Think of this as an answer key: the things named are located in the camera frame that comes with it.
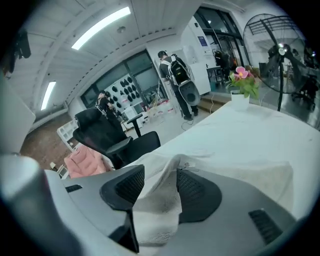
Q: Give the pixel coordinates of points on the pink flower pot plant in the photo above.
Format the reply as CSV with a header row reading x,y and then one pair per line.
x,y
241,72

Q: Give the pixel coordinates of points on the white cubby shelf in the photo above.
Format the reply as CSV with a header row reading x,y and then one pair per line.
x,y
66,133

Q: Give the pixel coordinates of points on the black head-mounted camera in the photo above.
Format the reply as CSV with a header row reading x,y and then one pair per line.
x,y
22,46

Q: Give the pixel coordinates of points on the long ceiling light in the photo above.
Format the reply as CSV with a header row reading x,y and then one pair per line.
x,y
100,27
48,95

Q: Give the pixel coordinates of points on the person's light blue shirt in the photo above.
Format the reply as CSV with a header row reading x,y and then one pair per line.
x,y
12,117

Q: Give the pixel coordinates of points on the black standing fan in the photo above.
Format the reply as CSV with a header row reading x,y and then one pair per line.
x,y
282,48

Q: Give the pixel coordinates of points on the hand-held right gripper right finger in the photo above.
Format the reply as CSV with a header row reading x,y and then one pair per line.
x,y
200,197

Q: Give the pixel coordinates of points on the wooden step platform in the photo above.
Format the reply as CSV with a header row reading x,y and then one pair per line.
x,y
217,102

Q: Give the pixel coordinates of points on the wall of black pouches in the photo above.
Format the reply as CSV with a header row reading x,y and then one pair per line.
x,y
130,88

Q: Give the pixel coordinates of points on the cluster of clear water jugs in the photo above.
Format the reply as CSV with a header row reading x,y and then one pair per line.
x,y
162,108

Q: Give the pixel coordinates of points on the black mesh office chair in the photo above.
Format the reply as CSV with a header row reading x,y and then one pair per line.
x,y
100,135

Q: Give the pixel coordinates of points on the beige towel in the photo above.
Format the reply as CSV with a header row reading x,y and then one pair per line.
x,y
250,175

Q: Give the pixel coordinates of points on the dark clothes rack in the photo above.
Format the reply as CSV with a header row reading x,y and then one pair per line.
x,y
222,65

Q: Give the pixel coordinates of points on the pink cushion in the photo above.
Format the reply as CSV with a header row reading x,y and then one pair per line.
x,y
82,162

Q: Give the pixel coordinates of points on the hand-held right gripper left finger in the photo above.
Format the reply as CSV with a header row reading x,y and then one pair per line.
x,y
122,192

